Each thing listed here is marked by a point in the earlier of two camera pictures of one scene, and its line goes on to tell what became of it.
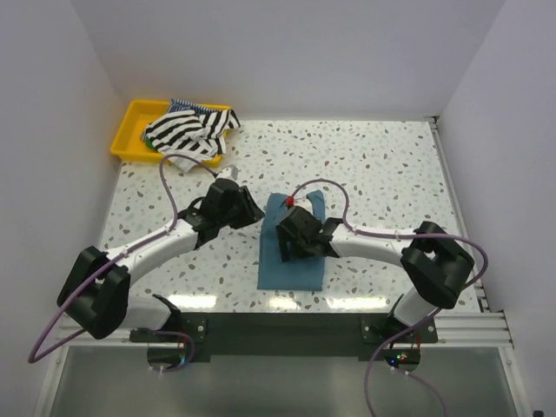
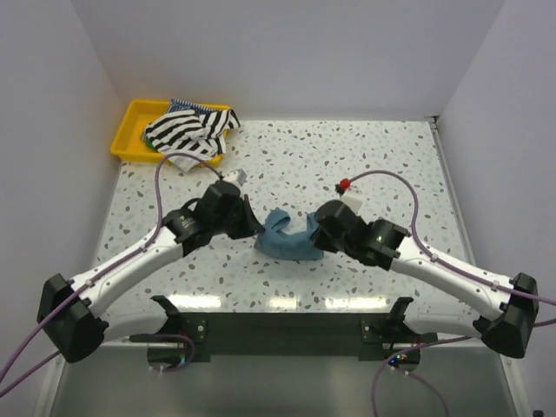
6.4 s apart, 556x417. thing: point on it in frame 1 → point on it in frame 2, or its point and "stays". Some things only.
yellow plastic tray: (132, 117) stays
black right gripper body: (298, 244) → (329, 244)
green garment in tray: (149, 143) stays
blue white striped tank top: (176, 104) stays
